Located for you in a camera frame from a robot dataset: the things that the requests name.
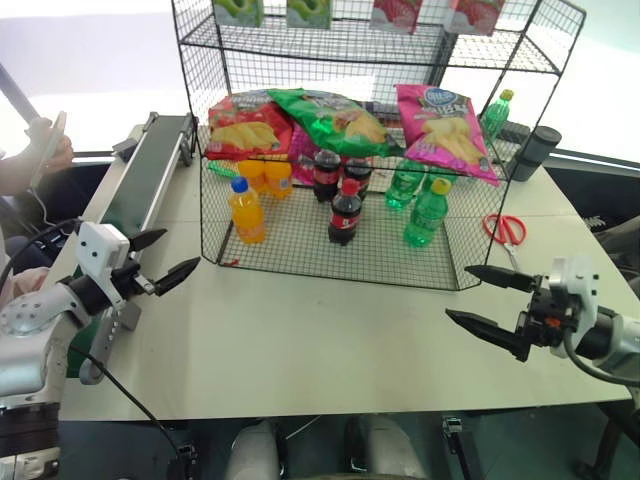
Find black box device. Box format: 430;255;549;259
499;122;531;146

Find pink potato chips bag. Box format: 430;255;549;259
394;83;504;187

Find grey metal pole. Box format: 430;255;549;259
0;62;42;129

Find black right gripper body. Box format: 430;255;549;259
514;286;577;352

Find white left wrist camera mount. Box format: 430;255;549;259
74;222;132;307

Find conveyor belt with silver frame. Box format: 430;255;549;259
64;112;201;386

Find red handled scissors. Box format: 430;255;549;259
482;213;529;274

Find magenta snack bag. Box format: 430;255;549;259
287;122;326;186

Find green soda bottle yellow cap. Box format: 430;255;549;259
480;88;516;139
402;178;454;249

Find pink cloth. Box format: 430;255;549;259
0;266;50;302

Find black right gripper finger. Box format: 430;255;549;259
444;308;532;363
464;264;536;293

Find cola bottle red cap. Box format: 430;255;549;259
342;157;374;201
327;178;364;247
312;148;343;204

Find red potato chips bag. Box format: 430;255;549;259
207;92;295;161

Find bystander bare hand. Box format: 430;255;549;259
24;117;75;172

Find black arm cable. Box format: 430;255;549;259
563;330;640;389
0;218;82;284

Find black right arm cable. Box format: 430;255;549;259
563;330;640;389

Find green apple juice carton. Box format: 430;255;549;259
212;0;265;29
286;0;333;30

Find black wire grid rack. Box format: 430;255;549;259
169;0;587;292

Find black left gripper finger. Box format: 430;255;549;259
152;257;202;298
129;228;168;251

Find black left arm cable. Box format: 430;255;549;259
0;218;82;284

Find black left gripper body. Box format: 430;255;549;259
110;259;157;302

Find black table clamp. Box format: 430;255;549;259
172;442;199;480
442;414;474;480

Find orange soda bottle blue cap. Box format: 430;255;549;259
227;176;265;245

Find white charging cable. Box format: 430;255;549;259
33;188;54;227

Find black cylindrical cup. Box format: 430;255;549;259
509;125;561;182

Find pink strawberry milk carton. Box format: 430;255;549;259
370;0;424;35
446;0;506;36

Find green potato chips bag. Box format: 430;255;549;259
267;88;405;159

